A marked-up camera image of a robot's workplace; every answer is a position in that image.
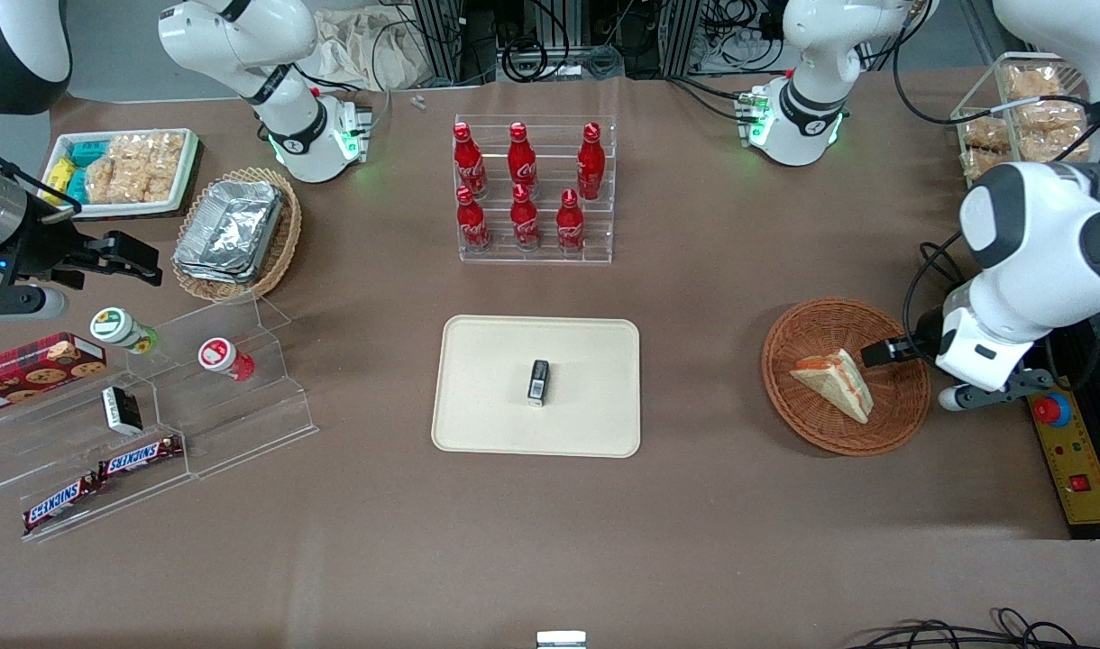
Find stacked foil containers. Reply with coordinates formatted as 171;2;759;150
172;179;286;286

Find red lid cup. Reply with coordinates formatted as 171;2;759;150
197;337;256;382

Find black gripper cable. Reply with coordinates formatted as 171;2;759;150
900;261;946;363

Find red cookie box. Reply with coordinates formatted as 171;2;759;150
0;332;107;418

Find light wicker basket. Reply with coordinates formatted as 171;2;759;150
171;167;303;304

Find clear acrylic stepped stand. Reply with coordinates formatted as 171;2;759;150
0;296;319;543

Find yellow emergency stop panel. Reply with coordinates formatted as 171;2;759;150
1026;383;1100;540

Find black cable with white tag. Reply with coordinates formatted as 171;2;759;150
0;138;84;223

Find rice cracker pack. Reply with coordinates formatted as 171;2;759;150
108;132;187;186
85;158;151;205

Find white wire basket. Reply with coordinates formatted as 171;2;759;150
950;52;1100;186

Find triangular sandwich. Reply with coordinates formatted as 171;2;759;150
790;348;875;425

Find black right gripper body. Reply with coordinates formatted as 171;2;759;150
7;203;109;291

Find white snack tray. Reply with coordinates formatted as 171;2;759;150
41;128;201;220

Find red cola bottle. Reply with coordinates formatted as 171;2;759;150
507;122;539;195
576;123;607;201
452;122;489;201
509;184;542;251
455;186;493;253
555;188;587;256

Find beige cloth bag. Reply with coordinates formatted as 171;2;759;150
308;7;429;93

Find black appliance cable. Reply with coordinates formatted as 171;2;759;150
918;240;967;312

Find green lid cup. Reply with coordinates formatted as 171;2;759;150
90;307;160;354

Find black arm base cables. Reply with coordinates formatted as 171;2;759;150
665;76;760;123

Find brown wicker basket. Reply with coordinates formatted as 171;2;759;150
761;297;932;457

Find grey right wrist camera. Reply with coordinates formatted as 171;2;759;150
0;283;69;324

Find bagged fried snack pack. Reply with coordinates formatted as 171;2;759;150
1013;97;1088;134
959;115;1013;151
961;149;1011;183
1019;128;1094;165
1004;65;1062;102

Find black and white small box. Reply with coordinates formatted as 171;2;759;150
101;386;143;436

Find clear acrylic bottle rack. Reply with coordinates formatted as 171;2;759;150
453;114;618;265

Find Snickers bar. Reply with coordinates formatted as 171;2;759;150
23;472;105;534
97;434;184;480

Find coiled black cable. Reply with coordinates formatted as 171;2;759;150
500;36;553;84

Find beige plastic tray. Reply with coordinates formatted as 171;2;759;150
431;315;642;459

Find black floor cables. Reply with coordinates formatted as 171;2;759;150
846;608;1100;649

